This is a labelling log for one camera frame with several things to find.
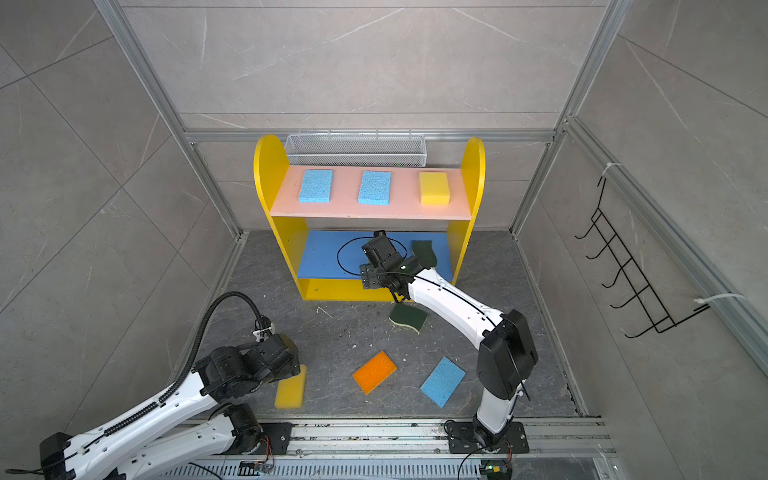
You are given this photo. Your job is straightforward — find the blue sponge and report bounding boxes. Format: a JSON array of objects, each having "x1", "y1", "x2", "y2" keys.
[
  {"x1": 358, "y1": 171, "x2": 392, "y2": 206},
  {"x1": 298, "y1": 169, "x2": 333, "y2": 204},
  {"x1": 420, "y1": 357, "x2": 466, "y2": 408}
]

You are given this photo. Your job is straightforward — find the orange sponge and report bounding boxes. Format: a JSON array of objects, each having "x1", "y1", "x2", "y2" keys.
[{"x1": 353, "y1": 351, "x2": 397, "y2": 395}]

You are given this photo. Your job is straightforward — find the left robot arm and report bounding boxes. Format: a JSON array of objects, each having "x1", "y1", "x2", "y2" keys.
[{"x1": 39, "y1": 334, "x2": 300, "y2": 479}]

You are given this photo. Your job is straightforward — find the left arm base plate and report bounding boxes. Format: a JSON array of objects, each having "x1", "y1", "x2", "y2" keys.
[{"x1": 251, "y1": 422, "x2": 293, "y2": 457}]

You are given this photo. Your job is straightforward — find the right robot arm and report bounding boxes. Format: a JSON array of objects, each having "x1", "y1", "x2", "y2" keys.
[{"x1": 359, "y1": 230, "x2": 539, "y2": 450}]

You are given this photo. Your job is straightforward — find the yellow shelf pink blue boards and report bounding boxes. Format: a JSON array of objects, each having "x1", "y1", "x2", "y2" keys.
[{"x1": 253, "y1": 135, "x2": 486, "y2": 302}]

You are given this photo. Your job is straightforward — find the metal mesh basket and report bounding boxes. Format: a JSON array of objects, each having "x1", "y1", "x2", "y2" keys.
[{"x1": 285, "y1": 133, "x2": 427, "y2": 168}]

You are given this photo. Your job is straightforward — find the aluminium mounting rail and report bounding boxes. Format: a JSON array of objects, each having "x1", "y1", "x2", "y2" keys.
[{"x1": 113, "y1": 418, "x2": 619, "y2": 480}]

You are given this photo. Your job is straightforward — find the black corrugated cable hose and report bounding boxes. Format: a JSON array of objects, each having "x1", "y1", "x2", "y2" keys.
[{"x1": 98, "y1": 291, "x2": 265, "y2": 436}]

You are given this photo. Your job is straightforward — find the yellow sponge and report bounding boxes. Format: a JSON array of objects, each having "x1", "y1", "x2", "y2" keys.
[
  {"x1": 274, "y1": 364, "x2": 307, "y2": 410},
  {"x1": 419, "y1": 171, "x2": 451, "y2": 206}
]

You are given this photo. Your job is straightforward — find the black wire hook rack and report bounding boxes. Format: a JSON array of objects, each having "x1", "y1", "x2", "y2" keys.
[{"x1": 574, "y1": 177, "x2": 711, "y2": 339}]

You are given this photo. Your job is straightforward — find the dark green sponge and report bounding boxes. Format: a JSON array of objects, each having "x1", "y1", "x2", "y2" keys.
[
  {"x1": 388, "y1": 303, "x2": 428, "y2": 334},
  {"x1": 411, "y1": 240, "x2": 438, "y2": 268}
]

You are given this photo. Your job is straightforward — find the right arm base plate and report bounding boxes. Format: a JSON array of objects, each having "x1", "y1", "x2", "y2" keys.
[{"x1": 443, "y1": 420, "x2": 530, "y2": 454}]

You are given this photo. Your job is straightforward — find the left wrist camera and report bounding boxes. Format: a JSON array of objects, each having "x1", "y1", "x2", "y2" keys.
[{"x1": 252, "y1": 316, "x2": 275, "y2": 343}]

